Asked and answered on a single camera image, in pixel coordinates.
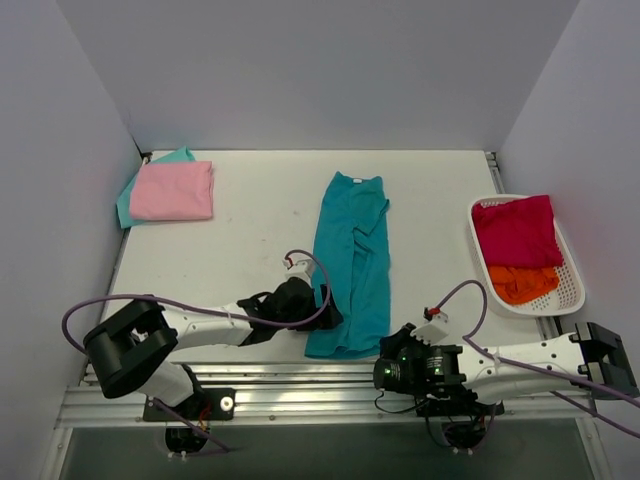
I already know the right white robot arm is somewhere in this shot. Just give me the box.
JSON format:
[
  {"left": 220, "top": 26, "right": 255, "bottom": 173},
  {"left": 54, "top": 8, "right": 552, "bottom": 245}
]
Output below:
[{"left": 373, "top": 322, "right": 639, "bottom": 413}]

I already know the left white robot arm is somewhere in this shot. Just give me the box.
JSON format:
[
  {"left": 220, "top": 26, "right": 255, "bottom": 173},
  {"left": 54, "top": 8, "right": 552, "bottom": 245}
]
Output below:
[{"left": 83, "top": 277, "right": 343, "bottom": 419}]

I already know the orange t shirt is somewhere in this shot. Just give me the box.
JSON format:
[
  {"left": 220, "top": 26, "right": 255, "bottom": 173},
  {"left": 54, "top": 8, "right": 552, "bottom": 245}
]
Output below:
[{"left": 488, "top": 266, "right": 560, "bottom": 305}]

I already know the white plastic basket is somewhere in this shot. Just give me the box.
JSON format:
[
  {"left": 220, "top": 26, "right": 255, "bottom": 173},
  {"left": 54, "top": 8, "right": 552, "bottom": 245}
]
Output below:
[{"left": 467, "top": 194, "right": 586, "bottom": 319}]

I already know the magenta t shirt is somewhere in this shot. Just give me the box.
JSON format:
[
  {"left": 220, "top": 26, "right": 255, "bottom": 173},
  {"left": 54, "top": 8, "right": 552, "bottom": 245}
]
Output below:
[{"left": 471, "top": 195, "right": 564, "bottom": 269}]

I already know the folded pink t shirt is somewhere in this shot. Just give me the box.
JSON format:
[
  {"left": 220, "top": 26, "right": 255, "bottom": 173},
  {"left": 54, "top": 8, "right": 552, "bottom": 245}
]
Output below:
[{"left": 129, "top": 161, "right": 214, "bottom": 222}]

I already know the folded light teal t shirt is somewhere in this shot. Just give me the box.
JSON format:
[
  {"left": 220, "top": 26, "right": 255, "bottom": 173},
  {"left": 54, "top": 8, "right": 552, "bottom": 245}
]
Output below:
[{"left": 114, "top": 145, "right": 197, "bottom": 229}]

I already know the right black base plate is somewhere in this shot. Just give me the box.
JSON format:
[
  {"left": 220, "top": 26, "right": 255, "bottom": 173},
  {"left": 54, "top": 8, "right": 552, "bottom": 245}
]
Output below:
[{"left": 414, "top": 393, "right": 505, "bottom": 418}]

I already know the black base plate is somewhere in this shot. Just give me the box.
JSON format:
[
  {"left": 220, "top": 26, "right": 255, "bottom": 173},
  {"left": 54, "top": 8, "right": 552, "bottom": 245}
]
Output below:
[
  {"left": 142, "top": 387, "right": 237, "bottom": 422},
  {"left": 414, "top": 393, "right": 505, "bottom": 418}
]

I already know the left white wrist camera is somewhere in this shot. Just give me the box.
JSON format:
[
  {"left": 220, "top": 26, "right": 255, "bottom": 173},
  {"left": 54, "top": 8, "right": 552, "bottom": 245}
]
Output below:
[{"left": 283, "top": 258, "right": 315, "bottom": 284}]

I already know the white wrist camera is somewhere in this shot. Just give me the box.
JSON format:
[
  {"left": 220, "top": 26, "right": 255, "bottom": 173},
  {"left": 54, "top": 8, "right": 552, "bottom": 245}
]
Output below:
[
  {"left": 283, "top": 258, "right": 315, "bottom": 284},
  {"left": 410, "top": 312, "right": 450, "bottom": 345}
]

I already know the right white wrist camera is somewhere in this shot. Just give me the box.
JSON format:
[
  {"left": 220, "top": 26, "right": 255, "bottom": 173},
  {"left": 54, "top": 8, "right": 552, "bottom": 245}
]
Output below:
[{"left": 410, "top": 312, "right": 450, "bottom": 345}]

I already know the black thin cable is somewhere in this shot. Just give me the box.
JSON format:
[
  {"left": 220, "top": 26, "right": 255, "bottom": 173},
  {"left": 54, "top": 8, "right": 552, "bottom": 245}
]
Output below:
[{"left": 373, "top": 389, "right": 431, "bottom": 415}]

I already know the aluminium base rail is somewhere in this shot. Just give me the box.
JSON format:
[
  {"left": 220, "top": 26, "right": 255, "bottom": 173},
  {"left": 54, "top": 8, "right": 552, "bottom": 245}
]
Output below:
[{"left": 54, "top": 359, "right": 599, "bottom": 430}]

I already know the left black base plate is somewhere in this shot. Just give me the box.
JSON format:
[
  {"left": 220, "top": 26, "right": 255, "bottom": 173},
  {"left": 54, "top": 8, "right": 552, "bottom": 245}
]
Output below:
[{"left": 142, "top": 387, "right": 237, "bottom": 422}]

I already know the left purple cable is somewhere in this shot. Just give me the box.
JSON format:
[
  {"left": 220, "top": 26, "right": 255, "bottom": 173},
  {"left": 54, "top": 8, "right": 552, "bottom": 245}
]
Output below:
[{"left": 60, "top": 248, "right": 333, "bottom": 457}]

